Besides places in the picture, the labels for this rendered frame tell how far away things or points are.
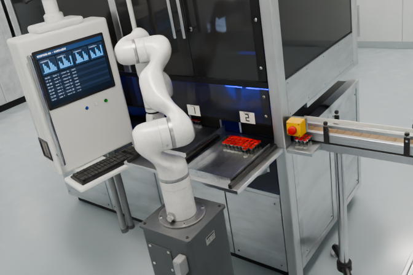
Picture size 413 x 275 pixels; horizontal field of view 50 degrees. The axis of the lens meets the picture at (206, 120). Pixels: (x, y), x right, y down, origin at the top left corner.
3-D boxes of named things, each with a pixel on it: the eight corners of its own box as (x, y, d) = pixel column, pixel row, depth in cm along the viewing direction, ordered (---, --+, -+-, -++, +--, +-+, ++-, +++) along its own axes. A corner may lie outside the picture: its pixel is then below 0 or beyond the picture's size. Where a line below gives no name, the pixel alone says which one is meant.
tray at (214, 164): (226, 142, 230) (225, 135, 229) (270, 150, 215) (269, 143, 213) (184, 173, 207) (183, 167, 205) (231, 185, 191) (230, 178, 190)
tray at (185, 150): (188, 124, 259) (187, 119, 257) (225, 130, 243) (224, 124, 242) (149, 150, 235) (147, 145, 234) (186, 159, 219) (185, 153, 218)
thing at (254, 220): (152, 149, 441) (133, 64, 407) (361, 195, 318) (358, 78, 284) (70, 203, 371) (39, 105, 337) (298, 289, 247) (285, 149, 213)
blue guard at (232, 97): (40, 91, 329) (32, 67, 322) (272, 124, 213) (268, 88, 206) (39, 91, 329) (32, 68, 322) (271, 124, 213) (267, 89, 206)
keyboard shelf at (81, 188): (126, 145, 271) (125, 141, 270) (152, 156, 251) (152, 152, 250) (58, 178, 245) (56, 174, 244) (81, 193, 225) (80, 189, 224)
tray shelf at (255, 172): (182, 126, 262) (182, 123, 262) (290, 144, 221) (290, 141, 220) (124, 164, 229) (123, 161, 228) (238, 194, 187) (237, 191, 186)
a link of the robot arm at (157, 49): (156, 157, 168) (198, 147, 171) (153, 145, 158) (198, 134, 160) (131, 51, 189) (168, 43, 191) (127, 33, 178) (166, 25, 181)
